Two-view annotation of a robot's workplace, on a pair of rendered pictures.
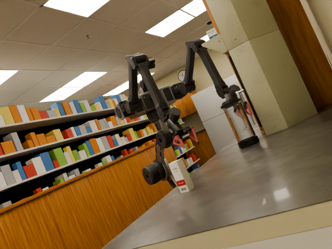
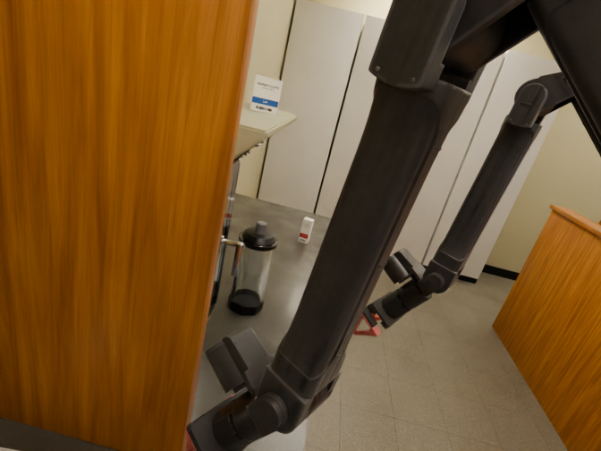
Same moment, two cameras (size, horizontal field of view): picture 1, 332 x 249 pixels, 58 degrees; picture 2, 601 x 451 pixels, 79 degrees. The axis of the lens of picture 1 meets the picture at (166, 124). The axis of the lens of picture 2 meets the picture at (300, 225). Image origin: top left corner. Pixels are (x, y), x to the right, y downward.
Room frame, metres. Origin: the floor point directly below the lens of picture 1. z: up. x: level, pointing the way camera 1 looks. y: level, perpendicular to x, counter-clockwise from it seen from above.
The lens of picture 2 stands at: (2.32, -0.62, 1.59)
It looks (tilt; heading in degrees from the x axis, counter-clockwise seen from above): 22 degrees down; 155
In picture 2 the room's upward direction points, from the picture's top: 14 degrees clockwise
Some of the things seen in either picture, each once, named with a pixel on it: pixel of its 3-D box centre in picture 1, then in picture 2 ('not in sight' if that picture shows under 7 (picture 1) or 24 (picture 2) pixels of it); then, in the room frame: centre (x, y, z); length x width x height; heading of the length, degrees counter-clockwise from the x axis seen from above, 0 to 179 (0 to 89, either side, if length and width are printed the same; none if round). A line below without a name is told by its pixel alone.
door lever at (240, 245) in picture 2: (243, 97); (231, 256); (1.57, -0.43, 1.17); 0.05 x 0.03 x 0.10; 63
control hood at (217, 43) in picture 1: (222, 50); (249, 141); (1.68, -0.46, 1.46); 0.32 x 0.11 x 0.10; 153
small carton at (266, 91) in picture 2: (212, 35); (266, 94); (1.61, -0.43, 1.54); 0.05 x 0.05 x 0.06; 77
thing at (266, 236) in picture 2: (229, 100); (259, 234); (1.46, -0.33, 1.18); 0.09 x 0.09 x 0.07
